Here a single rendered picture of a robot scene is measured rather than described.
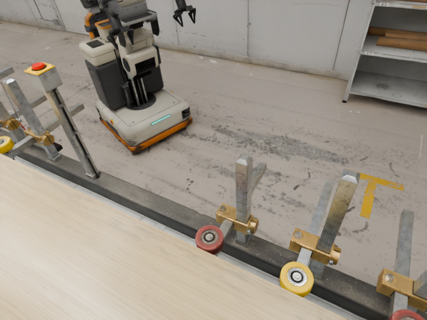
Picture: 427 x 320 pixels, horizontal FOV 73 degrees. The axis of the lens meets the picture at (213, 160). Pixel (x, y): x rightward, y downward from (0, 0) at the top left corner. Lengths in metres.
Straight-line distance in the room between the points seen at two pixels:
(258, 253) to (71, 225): 0.61
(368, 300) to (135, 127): 1.90
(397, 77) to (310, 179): 1.59
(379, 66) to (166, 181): 2.37
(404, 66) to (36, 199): 3.17
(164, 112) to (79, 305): 1.86
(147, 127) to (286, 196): 1.20
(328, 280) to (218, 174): 1.39
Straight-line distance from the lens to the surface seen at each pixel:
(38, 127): 1.49
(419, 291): 0.95
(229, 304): 0.77
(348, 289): 1.05
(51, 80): 1.14
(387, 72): 3.45
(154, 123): 2.41
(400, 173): 2.52
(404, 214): 1.12
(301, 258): 0.89
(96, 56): 2.40
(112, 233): 0.93
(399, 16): 3.26
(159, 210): 1.19
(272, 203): 2.06
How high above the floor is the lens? 1.62
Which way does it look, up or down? 44 degrees down
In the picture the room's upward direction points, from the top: 5 degrees counter-clockwise
